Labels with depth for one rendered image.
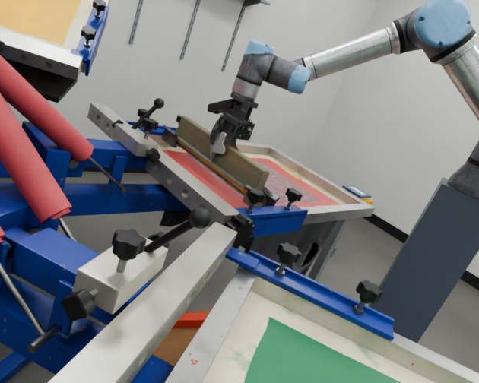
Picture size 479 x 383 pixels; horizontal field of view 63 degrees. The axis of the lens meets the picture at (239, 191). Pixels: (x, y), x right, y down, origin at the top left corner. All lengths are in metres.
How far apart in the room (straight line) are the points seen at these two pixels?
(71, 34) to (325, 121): 4.20
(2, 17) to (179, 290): 1.17
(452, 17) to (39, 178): 0.96
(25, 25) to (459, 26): 1.25
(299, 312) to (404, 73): 4.38
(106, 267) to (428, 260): 1.09
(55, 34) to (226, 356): 1.18
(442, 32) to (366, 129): 3.97
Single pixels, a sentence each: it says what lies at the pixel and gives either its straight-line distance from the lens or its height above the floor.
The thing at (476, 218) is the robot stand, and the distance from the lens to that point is 1.36.
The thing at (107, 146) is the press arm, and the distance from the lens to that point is 0.99.
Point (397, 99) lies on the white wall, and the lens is 4.95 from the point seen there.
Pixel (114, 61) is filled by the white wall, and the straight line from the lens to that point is 3.23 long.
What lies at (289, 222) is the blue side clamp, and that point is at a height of 0.98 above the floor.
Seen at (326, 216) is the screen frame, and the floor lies 0.97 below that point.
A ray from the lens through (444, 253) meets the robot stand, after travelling 1.39.
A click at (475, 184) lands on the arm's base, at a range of 1.36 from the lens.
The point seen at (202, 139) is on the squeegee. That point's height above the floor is 1.06.
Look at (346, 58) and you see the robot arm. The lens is 1.24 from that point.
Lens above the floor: 1.37
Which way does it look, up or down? 20 degrees down
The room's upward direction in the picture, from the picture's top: 21 degrees clockwise
